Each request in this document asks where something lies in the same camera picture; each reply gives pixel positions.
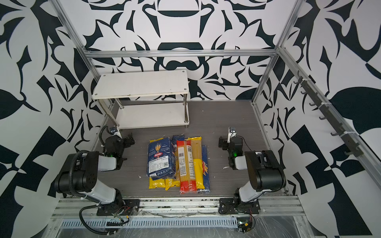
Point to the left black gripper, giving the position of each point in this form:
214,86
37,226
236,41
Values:
126,141

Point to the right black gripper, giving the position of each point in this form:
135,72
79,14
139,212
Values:
224,144

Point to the dark blue Barilla pasta box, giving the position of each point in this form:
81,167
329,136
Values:
167,146

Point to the dark blue clear spaghetti pack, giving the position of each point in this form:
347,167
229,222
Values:
174,142

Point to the red spaghetti pack white label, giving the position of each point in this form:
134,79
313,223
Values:
186,167

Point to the yellow spaghetti pack barcode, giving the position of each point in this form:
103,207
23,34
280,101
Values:
156,183

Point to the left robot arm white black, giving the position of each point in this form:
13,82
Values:
79,174

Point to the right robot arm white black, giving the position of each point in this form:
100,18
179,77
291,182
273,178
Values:
265,172

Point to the yellow Pastatime spaghetti pack right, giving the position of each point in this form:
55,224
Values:
196,146

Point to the yellow pastatime spaghetti pack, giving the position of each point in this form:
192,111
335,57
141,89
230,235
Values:
172,182
196,146

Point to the white two-tier metal shelf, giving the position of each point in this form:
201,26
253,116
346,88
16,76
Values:
151,99

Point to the yellow Pastatime spaghetti pack left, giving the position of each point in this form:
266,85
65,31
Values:
172,182

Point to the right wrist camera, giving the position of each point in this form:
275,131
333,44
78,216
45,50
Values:
231,134

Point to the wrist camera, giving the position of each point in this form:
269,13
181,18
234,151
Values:
113,130
231,134

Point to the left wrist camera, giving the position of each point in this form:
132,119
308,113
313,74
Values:
113,130

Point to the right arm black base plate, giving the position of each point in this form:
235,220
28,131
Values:
231,206

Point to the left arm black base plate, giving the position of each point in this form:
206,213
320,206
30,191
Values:
126,208

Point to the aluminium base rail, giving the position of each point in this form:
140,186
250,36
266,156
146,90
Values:
195,212

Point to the aluminium cage frame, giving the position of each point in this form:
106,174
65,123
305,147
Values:
369,160

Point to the grey wall hook rack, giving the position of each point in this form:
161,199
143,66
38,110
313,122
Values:
330,114

